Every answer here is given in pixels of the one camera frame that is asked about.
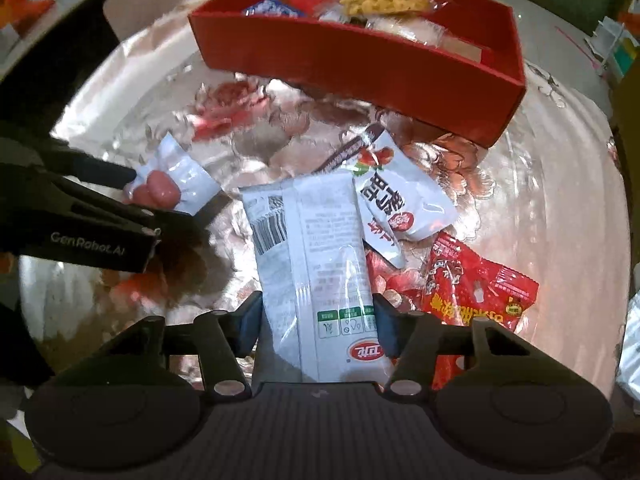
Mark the floral silver tablecloth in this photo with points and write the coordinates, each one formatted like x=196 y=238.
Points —
x=546 y=200

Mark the white barcode snack bag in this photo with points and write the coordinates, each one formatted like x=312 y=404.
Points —
x=318 y=320

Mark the silver foil bag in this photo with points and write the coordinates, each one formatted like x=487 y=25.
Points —
x=628 y=372

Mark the red cardboard box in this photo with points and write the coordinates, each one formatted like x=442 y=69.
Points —
x=475 y=100

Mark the pink sausage vacuum pack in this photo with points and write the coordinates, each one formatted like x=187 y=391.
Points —
x=171 y=180

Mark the clear waffle cookie packet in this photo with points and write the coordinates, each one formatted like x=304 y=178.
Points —
x=348 y=9

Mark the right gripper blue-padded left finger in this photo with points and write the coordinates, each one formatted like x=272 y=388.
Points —
x=223 y=337

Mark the white chestnut snack pouch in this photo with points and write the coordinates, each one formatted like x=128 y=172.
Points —
x=397 y=200

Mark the white round cake packet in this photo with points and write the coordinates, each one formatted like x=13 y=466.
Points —
x=414 y=28

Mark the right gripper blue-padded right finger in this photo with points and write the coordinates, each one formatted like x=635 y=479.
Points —
x=411 y=340

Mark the white wire shelf rack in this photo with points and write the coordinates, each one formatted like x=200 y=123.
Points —
x=614 y=48

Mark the red blue cartoon snack bag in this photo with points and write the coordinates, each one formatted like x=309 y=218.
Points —
x=287 y=8

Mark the red crinkly snack bag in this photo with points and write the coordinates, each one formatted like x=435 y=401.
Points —
x=461 y=285

